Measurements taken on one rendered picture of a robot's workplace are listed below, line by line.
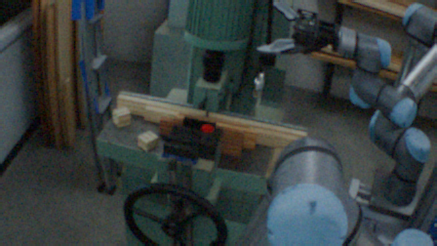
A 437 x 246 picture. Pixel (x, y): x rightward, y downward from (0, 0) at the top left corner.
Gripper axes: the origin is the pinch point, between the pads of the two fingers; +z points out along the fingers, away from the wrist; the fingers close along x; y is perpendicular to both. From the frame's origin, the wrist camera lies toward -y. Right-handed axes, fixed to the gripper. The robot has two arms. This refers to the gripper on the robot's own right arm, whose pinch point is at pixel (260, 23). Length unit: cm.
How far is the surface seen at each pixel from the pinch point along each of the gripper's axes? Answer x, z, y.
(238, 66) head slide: 1.8, 6.2, -28.4
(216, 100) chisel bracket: 14.9, 9.5, -22.5
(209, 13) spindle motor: -1.3, 13.4, -1.3
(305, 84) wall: -84, -27, -258
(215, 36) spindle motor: 3.2, 11.2, -5.9
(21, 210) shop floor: 75, 119, -109
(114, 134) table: 29, 38, -27
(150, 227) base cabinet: 55, 25, -46
